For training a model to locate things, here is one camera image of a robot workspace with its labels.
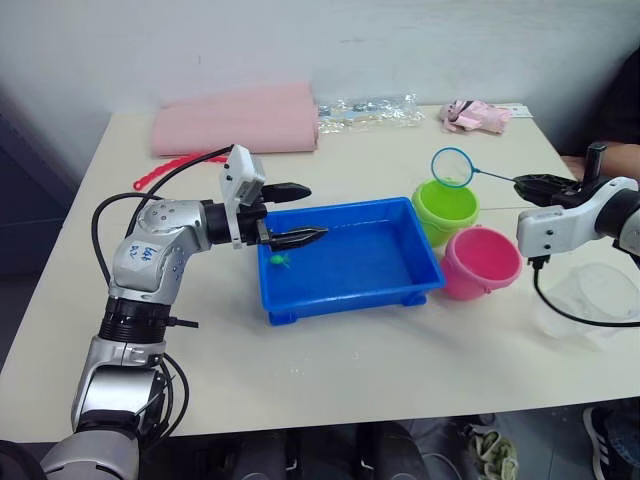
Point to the clear plastic cup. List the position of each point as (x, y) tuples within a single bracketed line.
[(595, 300)]

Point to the bystander bare hand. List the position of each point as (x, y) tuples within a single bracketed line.
[(574, 166)]

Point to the green toy fish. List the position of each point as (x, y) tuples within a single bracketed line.
[(278, 260)]

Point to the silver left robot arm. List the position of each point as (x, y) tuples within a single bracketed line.
[(150, 245)]

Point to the green plastic bucket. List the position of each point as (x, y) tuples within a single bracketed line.
[(440, 220)]

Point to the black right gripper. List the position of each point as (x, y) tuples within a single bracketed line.
[(570, 192)]

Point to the bystander dark torso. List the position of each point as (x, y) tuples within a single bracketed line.
[(625, 100)]

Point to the red plastic toothed strip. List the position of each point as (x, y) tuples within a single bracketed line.
[(160, 172)]

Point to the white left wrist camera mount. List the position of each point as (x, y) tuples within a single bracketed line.
[(241, 172)]

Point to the green white crumpled cloth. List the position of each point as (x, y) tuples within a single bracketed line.
[(492, 452)]

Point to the pink plastic bucket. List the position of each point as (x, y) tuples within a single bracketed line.
[(470, 280)]

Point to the black wrist watch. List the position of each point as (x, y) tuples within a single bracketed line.
[(596, 160)]

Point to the pink packaged toy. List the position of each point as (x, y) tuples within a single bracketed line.
[(475, 117)]

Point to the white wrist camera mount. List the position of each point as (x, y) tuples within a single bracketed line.
[(241, 172), (550, 230)]

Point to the small blue fishing net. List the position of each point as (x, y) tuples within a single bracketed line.
[(434, 172)]

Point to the white paper card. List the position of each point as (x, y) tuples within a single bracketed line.
[(521, 111)]

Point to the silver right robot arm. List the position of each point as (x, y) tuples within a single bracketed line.
[(617, 215)]

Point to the folded pink cloth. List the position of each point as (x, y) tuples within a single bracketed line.
[(235, 122)]

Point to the black white sneaker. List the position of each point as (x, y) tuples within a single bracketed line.
[(607, 440)]

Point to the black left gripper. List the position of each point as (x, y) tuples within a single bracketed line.
[(251, 227)]

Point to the clear plastic bag of parts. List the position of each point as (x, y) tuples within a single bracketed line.
[(370, 112)]

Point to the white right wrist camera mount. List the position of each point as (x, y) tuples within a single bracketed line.
[(550, 230)]

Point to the blue plastic tub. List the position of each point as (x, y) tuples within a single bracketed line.
[(350, 280)]

